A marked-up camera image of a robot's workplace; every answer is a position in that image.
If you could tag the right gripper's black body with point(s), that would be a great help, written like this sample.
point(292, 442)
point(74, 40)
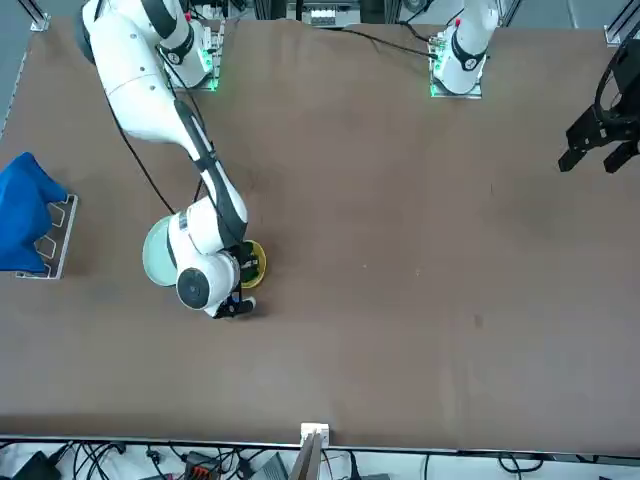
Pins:
point(248, 250)

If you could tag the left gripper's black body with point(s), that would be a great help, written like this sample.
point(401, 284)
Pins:
point(627, 100)

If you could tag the green and yellow sponge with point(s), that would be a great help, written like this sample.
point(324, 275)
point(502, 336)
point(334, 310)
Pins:
point(254, 264)

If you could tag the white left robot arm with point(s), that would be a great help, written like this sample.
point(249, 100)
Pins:
point(467, 50)

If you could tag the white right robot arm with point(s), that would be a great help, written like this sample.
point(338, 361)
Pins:
point(135, 75)

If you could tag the small yellow dish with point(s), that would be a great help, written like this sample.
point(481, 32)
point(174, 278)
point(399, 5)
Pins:
point(263, 265)

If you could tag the pale green round plate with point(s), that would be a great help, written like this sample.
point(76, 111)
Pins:
point(155, 255)

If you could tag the silver aluminium rack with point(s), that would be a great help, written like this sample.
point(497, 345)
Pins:
point(67, 235)

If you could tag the grey box under table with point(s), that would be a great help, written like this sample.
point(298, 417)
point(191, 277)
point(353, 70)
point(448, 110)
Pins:
point(272, 467)

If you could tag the black device with orange plugs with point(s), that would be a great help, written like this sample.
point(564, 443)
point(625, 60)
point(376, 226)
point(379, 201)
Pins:
point(202, 465)

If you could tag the blue cloth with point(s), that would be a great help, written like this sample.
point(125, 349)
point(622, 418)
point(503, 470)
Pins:
point(20, 210)

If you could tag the white power strip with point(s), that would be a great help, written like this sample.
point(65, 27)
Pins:
point(322, 17)

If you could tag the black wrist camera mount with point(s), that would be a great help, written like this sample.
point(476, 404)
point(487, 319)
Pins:
point(235, 307)

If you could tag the silver frame corner bracket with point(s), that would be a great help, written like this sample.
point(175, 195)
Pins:
point(617, 30)
point(40, 20)

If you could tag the left arm's silver base plate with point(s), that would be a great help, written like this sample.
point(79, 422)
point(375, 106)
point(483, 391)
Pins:
point(475, 94)

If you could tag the right arm's silver base plate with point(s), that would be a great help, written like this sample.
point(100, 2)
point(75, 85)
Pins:
point(200, 88)

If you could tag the white table edge bracket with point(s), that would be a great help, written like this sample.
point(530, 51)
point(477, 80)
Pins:
point(315, 430)

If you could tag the aluminium frame post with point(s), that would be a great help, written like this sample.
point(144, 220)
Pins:
point(307, 462)

